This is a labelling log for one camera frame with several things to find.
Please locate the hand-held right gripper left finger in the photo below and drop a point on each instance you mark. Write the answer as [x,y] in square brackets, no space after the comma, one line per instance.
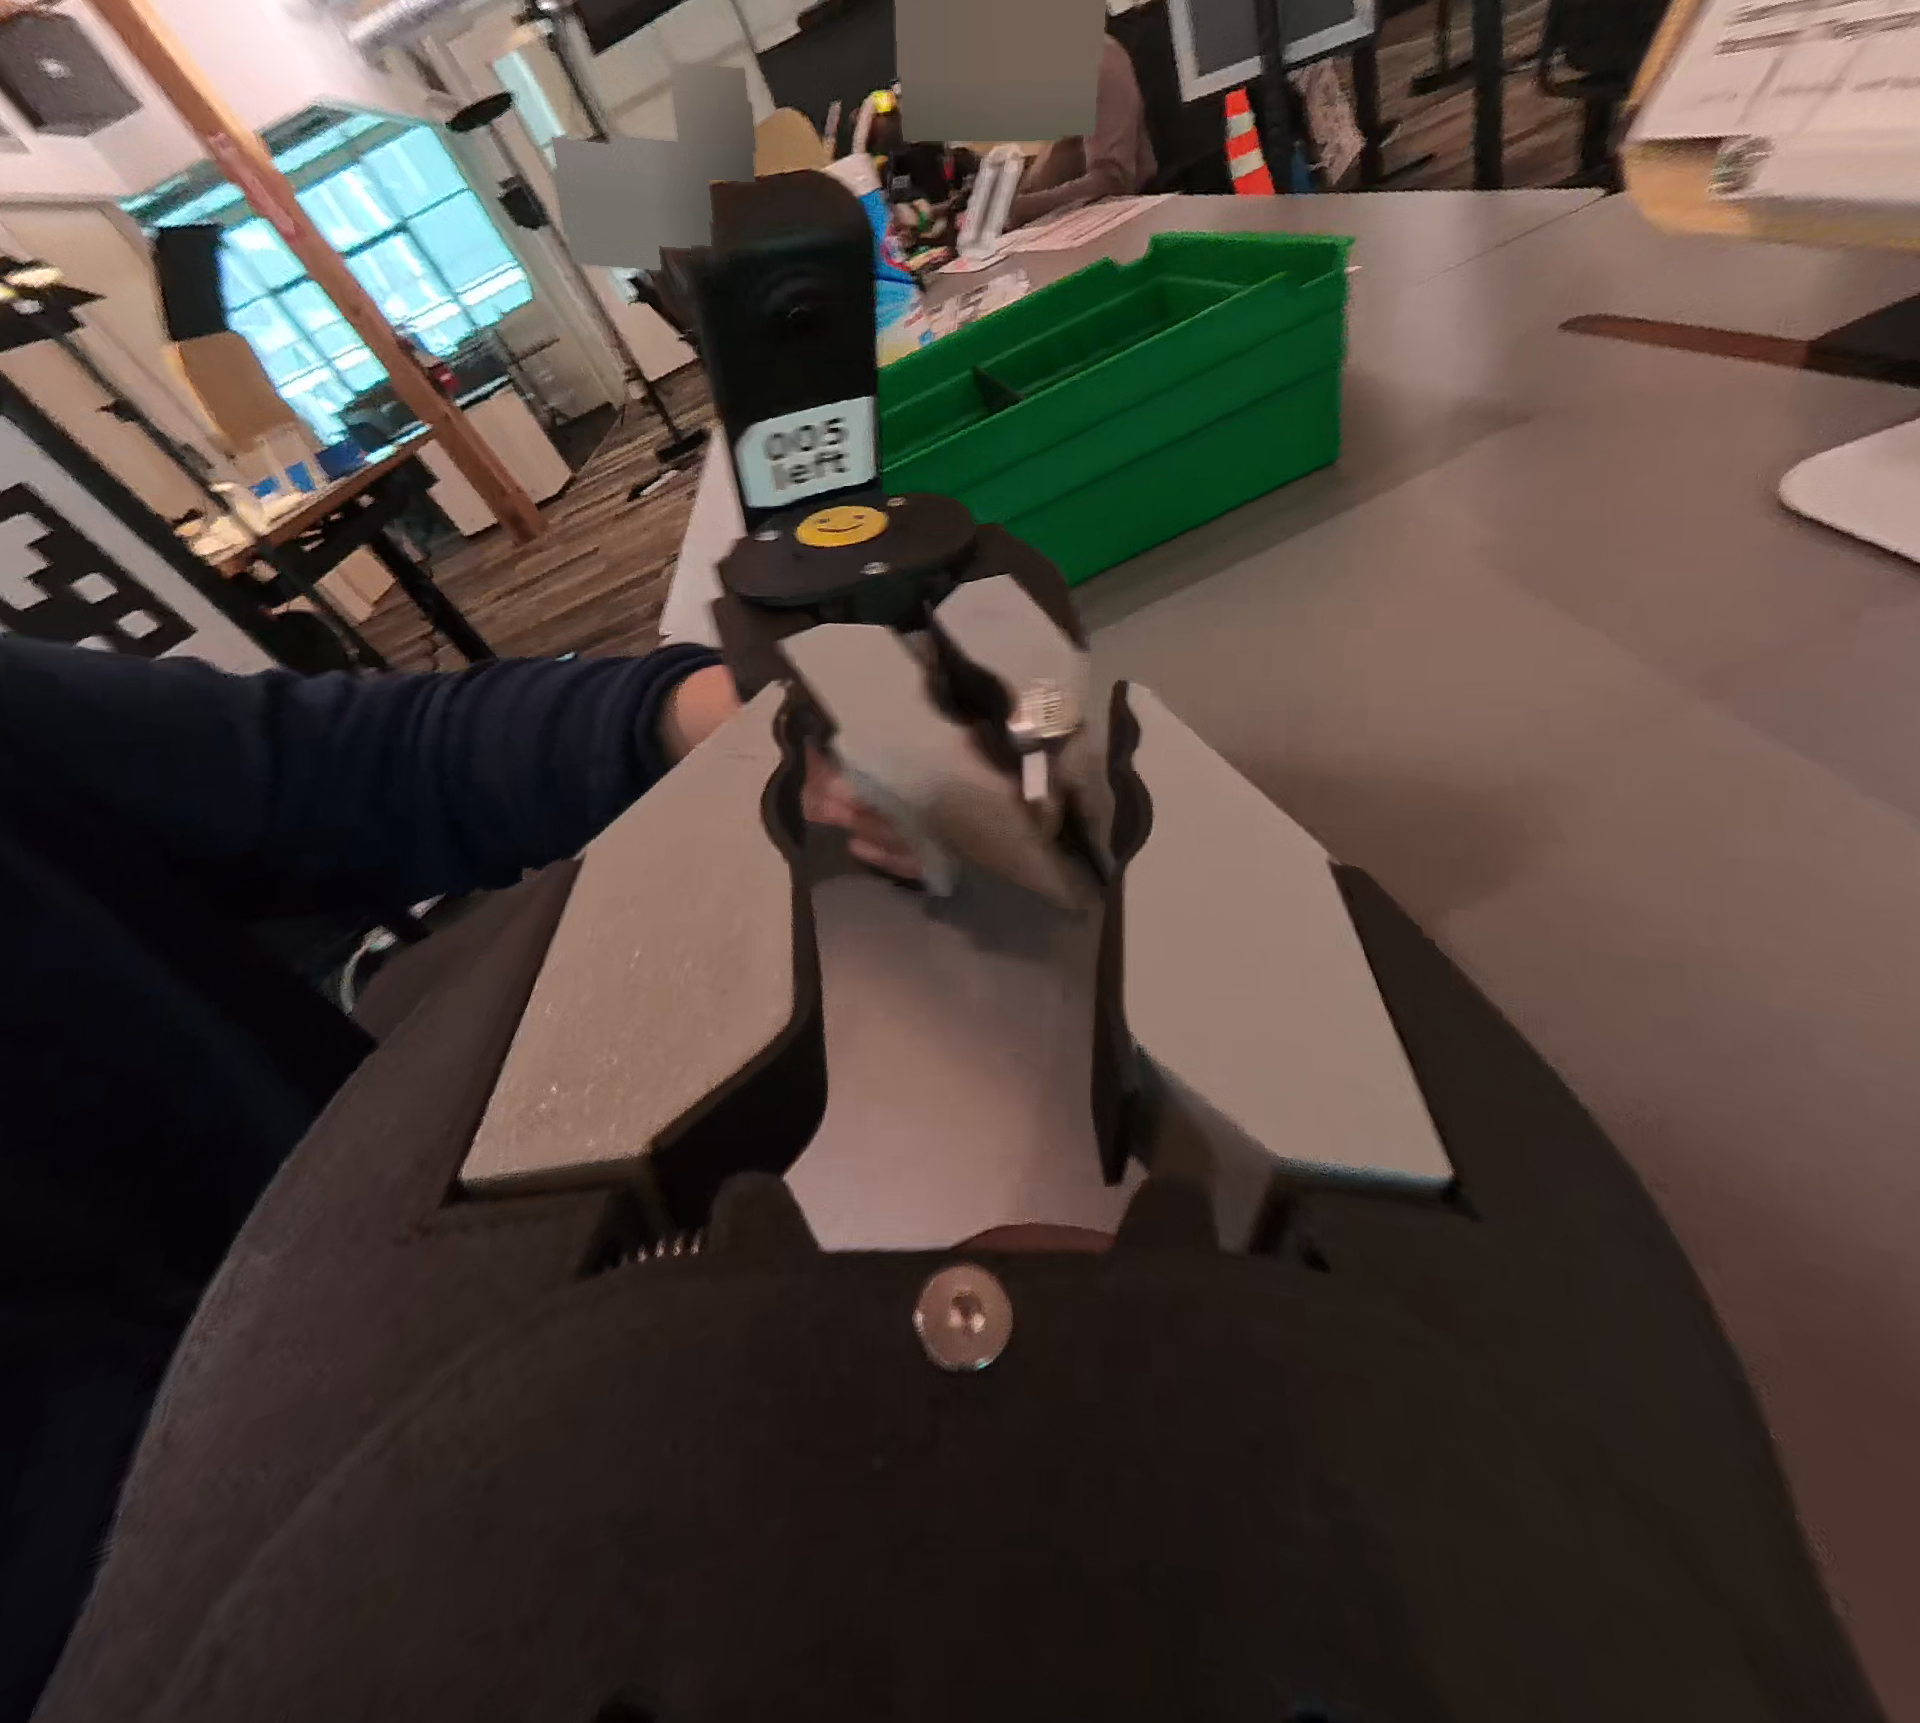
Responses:
[644,974]

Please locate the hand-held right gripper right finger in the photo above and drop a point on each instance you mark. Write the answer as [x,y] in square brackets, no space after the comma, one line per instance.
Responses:
[1274,974]

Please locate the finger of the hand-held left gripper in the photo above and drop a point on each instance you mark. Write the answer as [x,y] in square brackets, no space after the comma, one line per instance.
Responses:
[1013,636]
[884,734]

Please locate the silver bolt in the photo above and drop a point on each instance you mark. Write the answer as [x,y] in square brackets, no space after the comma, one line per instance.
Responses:
[1042,714]

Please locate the green plastic bin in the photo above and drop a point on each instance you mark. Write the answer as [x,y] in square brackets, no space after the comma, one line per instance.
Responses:
[1200,432]

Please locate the person's left forearm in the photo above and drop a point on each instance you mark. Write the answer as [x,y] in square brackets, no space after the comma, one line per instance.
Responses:
[374,764]

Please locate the person's left hand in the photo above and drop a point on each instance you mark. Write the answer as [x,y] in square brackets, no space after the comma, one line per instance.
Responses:
[863,830]

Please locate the wipes canister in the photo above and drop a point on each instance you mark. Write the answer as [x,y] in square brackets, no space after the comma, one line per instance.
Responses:
[896,252]

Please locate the printed paper sheets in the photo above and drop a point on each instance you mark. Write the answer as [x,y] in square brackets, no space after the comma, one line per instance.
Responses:
[974,306]

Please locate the white tablet stand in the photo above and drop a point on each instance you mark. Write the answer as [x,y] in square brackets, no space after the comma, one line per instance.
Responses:
[992,200]

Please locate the printed paper sheet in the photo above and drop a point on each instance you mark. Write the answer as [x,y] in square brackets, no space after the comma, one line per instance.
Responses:
[1094,220]

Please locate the orange traffic cone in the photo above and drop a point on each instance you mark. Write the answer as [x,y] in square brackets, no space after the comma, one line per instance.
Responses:
[1248,156]

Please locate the wooden side table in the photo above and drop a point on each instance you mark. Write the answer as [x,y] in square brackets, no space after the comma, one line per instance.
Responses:
[330,492]

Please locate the black softbox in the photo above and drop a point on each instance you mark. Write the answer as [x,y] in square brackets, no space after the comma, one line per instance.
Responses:
[189,282]

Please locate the black and white marker board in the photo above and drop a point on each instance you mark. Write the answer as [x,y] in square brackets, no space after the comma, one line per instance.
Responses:
[74,538]

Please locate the wooden document stand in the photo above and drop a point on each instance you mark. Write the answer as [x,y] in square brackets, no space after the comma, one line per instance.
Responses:
[1724,200]

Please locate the printed instruction sheet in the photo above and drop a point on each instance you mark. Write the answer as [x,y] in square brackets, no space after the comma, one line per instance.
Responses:
[1831,28]

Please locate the black wall speaker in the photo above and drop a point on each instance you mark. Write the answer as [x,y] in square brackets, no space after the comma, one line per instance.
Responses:
[68,72]

